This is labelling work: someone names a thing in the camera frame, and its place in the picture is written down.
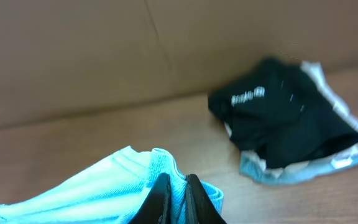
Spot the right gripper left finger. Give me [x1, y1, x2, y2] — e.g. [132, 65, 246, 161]
[129, 173, 172, 224]

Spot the beige folded shirt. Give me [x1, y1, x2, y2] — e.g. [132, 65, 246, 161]
[224, 60, 358, 175]

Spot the light blue t-shirt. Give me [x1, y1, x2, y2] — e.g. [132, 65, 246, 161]
[0, 146, 224, 223]

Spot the grey-blue folded shirt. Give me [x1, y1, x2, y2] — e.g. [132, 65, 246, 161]
[240, 144, 358, 185]

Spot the black folded shirt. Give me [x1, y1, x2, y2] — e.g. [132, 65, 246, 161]
[207, 57, 358, 170]

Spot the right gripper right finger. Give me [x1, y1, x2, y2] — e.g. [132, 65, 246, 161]
[185, 174, 227, 224]

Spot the brown cardboard backboard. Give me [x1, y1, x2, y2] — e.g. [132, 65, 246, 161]
[0, 0, 358, 128]

